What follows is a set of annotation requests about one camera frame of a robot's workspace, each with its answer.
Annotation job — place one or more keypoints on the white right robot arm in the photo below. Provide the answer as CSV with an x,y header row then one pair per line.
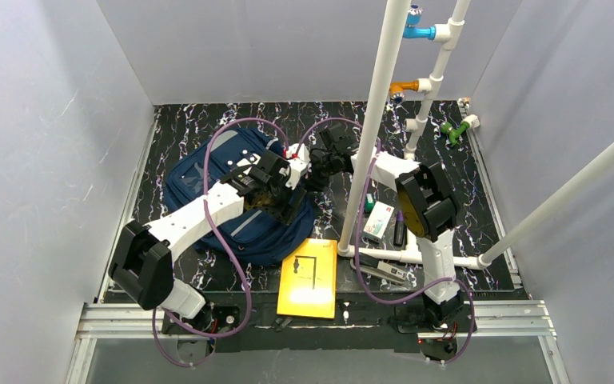
x,y
426,199

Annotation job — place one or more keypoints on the white PVC pipe frame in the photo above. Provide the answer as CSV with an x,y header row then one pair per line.
x,y
401,21

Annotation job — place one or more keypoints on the yellow notebook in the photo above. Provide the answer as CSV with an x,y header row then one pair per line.
x,y
317,303

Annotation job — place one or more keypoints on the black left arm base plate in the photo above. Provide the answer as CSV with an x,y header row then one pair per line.
x,y
210,319

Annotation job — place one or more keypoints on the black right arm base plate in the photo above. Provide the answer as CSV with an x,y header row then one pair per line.
x,y
416,318

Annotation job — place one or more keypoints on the orange pipe valve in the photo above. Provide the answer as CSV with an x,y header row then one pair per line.
x,y
397,90

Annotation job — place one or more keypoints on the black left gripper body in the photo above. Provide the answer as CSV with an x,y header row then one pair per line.
x,y
273,198

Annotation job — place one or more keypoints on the small green eraser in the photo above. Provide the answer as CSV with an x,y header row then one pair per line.
x,y
369,203

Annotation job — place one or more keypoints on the purple marker pen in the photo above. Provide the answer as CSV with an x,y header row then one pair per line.
x,y
399,232

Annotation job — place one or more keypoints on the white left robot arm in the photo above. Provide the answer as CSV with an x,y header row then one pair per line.
x,y
142,262

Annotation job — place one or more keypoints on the black pen on notebook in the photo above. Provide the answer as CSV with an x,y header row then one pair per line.
x,y
305,272

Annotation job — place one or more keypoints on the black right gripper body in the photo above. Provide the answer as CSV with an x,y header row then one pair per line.
x,y
318,173

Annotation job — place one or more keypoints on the green pipe valve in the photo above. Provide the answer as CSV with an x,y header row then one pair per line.
x,y
453,133

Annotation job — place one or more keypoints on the aluminium rail frame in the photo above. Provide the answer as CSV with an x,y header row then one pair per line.
x,y
360,324

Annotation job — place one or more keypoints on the white rectangular box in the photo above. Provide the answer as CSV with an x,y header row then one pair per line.
x,y
377,222

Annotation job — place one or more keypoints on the grey stapler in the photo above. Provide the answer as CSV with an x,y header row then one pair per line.
x,y
378,268

